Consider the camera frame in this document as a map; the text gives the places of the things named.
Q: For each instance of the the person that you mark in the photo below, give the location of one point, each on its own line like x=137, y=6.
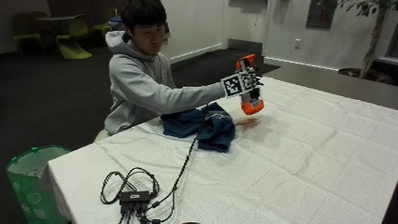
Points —
x=136, y=84

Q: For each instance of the dark wall panel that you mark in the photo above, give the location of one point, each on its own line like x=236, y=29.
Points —
x=321, y=14

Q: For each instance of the black hub box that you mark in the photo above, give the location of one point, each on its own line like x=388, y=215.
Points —
x=135, y=197

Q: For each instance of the dark green chair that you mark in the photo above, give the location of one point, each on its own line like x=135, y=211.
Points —
x=27, y=37

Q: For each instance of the white marker cube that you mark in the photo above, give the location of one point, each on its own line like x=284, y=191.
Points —
x=233, y=84

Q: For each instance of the blue object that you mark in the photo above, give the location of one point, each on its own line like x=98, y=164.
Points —
x=116, y=22

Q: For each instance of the dark round table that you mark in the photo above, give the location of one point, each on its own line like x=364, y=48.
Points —
x=54, y=20

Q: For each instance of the lime green chair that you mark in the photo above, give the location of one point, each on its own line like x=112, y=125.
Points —
x=72, y=43

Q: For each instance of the orange bottle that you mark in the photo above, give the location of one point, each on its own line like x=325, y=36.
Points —
x=253, y=106

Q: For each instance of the white wall outlet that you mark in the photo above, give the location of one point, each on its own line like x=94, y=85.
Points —
x=297, y=43

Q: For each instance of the dark plant pot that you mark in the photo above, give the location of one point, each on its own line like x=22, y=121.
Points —
x=369, y=74

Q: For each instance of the yellow-green chair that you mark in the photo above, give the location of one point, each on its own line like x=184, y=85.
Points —
x=104, y=28

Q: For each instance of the dark blue cloth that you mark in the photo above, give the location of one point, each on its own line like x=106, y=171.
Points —
x=216, y=129

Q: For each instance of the tree trunk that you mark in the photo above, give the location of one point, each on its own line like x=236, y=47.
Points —
x=373, y=40

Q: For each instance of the white tablecloth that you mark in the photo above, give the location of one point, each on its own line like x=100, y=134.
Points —
x=291, y=161

